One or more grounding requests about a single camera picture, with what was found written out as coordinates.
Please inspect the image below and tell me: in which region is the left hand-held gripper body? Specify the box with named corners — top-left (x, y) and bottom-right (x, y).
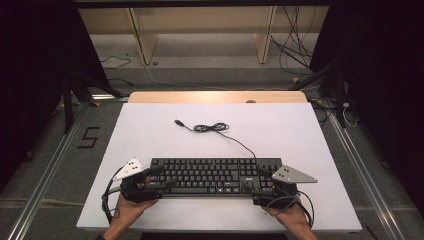
top-left (113, 157), bottom-right (166, 204)

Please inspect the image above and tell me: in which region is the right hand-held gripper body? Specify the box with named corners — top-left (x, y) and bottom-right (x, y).
top-left (250, 164), bottom-right (318, 211)

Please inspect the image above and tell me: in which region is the black computer keyboard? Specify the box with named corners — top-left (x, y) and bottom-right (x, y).
top-left (148, 157), bottom-right (288, 198)

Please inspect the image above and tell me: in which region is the person's left hand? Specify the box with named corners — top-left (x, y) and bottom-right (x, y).
top-left (112, 192), bottom-right (160, 232)

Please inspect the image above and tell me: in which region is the person's right hand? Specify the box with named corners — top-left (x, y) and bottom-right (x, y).
top-left (261, 201), bottom-right (312, 232)

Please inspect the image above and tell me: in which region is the white table board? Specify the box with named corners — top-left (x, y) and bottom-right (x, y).
top-left (75, 102), bottom-right (364, 234)

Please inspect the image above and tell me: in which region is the light wooden table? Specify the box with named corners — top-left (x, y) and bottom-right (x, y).
top-left (127, 90), bottom-right (309, 104)

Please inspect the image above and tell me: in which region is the black metal stand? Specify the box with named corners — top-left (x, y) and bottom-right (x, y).
top-left (287, 54), bottom-right (348, 130)
top-left (60, 70), bottom-right (125, 135)

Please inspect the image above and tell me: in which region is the light wooden shelf unit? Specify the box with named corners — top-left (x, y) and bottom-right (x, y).
top-left (78, 5), bottom-right (331, 66)

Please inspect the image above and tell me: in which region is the dark curtain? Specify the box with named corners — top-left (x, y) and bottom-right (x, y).
top-left (309, 0), bottom-right (424, 219)
top-left (0, 0), bottom-right (112, 195)

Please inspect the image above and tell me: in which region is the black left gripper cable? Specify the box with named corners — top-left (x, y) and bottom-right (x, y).
top-left (101, 166), bottom-right (125, 225)

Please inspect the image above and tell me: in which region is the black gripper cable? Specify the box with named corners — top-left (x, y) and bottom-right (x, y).
top-left (101, 166), bottom-right (125, 225)
top-left (265, 189), bottom-right (316, 230)

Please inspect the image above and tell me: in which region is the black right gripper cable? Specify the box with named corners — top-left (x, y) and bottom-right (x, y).
top-left (265, 189), bottom-right (316, 230)

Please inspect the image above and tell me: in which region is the black keyboard cable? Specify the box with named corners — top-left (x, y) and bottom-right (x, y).
top-left (173, 119), bottom-right (258, 160)

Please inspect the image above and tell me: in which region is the aluminium floor rail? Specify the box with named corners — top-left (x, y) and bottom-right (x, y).
top-left (322, 99), bottom-right (407, 240)
top-left (5, 102), bottom-right (92, 240)

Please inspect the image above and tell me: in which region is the white cable loop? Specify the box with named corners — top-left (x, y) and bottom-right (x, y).
top-left (341, 101), bottom-right (360, 129)

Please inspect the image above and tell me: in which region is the thin black floor cable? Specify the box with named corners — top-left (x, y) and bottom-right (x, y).
top-left (99, 54), bottom-right (133, 71)

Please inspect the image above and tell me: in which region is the bundle of black cables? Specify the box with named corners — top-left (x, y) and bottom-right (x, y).
top-left (269, 5), bottom-right (322, 77)

